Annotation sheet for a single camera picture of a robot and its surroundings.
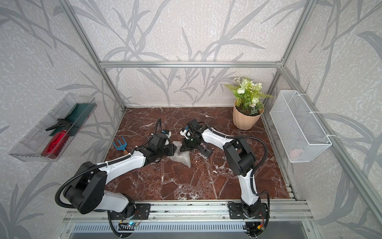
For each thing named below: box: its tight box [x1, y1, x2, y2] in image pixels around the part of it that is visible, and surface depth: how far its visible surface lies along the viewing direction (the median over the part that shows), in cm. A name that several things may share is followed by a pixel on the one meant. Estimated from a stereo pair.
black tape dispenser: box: [197, 142, 213, 159], surface depth 93 cm
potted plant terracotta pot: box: [232, 99, 265, 131], surface depth 99 cm
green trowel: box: [49, 103, 97, 138], surface depth 71 cm
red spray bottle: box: [40, 122, 72, 159], surface depth 60 cm
